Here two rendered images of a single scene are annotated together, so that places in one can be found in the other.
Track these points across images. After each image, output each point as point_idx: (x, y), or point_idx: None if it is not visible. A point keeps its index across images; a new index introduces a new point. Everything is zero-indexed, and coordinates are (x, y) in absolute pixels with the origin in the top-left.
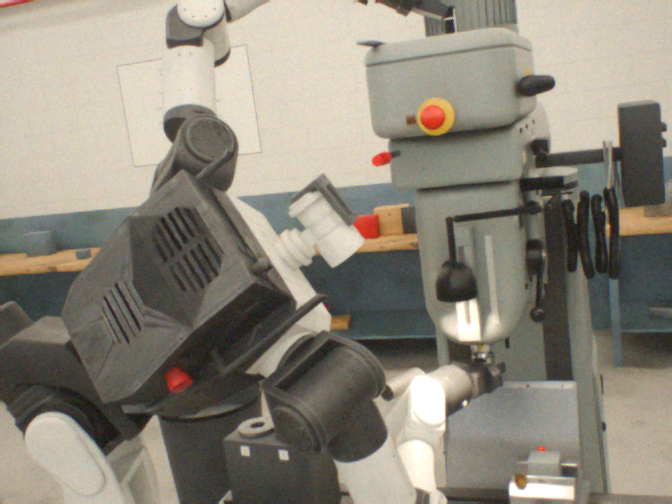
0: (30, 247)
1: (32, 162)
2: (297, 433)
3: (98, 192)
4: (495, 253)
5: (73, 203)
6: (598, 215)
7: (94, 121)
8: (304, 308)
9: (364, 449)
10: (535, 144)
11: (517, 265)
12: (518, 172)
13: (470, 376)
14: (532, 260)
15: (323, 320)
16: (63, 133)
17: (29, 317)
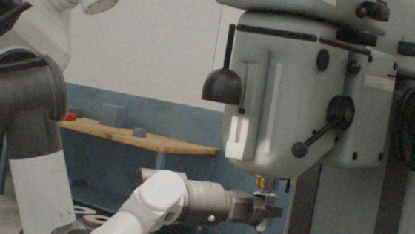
0: (104, 116)
1: (133, 46)
2: None
3: (175, 86)
4: (282, 82)
5: (152, 90)
6: None
7: (193, 23)
8: (12, 10)
9: (24, 150)
10: (364, 4)
11: (303, 103)
12: (310, 4)
13: (230, 198)
14: (331, 111)
15: (56, 52)
16: (164, 27)
17: (87, 178)
